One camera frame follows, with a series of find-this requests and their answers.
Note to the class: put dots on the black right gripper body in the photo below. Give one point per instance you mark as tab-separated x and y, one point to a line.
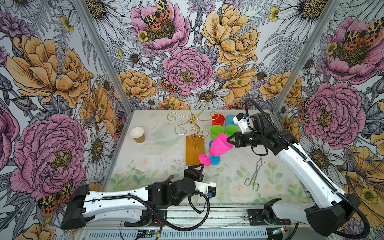
248	139

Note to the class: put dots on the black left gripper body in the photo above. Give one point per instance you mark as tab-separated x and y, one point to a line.
194	173

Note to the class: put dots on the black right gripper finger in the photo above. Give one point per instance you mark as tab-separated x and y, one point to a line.
234	144
232	137

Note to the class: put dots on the green wine glass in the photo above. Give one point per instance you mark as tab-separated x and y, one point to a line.
230	130
215	130

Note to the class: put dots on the pink wine glass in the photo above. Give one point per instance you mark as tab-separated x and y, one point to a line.
224	148

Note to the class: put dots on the blue wine glass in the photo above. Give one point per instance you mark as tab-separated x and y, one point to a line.
229	120
214	152

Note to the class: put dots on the red wine glass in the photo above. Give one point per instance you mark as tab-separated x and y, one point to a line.
218	119

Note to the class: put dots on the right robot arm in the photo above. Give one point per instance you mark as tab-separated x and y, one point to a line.
332	210

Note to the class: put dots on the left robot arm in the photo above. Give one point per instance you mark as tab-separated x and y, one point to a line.
140	206

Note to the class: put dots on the small metal carabiner clip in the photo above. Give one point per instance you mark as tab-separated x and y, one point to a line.
170	178

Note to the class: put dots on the metal tongs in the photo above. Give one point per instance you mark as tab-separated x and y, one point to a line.
252	181

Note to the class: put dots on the brown paper cup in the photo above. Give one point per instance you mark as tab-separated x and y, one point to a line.
138	135

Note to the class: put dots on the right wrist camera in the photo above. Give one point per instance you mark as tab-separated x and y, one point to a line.
242	122

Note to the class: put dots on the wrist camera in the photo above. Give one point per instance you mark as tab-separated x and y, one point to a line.
208	189
242	122

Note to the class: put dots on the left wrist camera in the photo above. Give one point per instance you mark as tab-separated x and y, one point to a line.
208	189

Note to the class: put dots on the gold wire glass rack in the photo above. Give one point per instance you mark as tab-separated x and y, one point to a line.
195	135

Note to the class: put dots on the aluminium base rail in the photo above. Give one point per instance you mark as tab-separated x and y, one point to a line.
225	222

